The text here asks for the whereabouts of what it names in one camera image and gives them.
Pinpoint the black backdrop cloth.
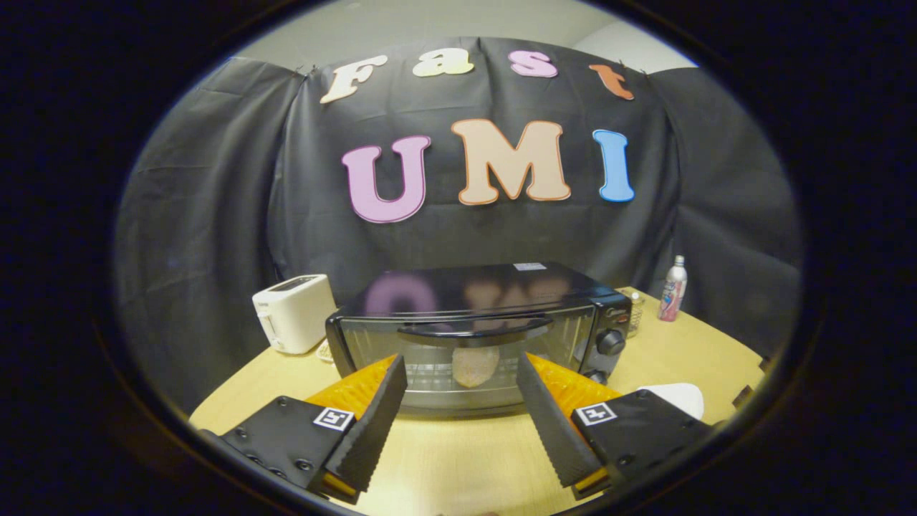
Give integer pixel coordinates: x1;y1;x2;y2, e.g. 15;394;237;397
115;37;803;413

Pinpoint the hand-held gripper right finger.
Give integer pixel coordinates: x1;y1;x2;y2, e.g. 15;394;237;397
517;353;714;501

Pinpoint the drink bottle with pink label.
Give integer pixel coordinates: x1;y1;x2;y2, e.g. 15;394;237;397
658;255;688;322

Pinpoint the white plate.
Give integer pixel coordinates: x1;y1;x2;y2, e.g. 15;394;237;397
638;383;706;421

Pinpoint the black toaster oven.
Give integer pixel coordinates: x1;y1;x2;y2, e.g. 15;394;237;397
326;262;633;419

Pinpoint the white bread toaster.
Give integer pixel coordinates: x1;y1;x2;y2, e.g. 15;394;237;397
252;274;337;355

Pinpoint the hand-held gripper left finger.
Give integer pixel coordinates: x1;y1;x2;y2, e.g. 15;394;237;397
204;354;408;505

